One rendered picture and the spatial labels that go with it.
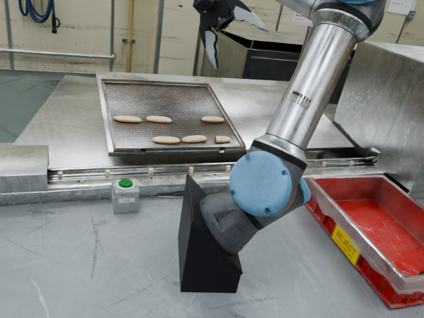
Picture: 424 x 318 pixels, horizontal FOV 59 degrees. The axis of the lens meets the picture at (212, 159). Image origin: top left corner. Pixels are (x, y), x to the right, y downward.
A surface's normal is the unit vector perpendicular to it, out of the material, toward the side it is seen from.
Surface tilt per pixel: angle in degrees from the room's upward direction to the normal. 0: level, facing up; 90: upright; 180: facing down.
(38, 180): 90
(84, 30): 90
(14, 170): 0
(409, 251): 0
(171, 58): 90
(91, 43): 90
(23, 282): 0
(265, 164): 66
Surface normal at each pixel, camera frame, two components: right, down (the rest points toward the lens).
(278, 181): -0.37, -0.04
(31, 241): 0.15, -0.88
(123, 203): 0.33, 0.48
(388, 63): -0.93, 0.03
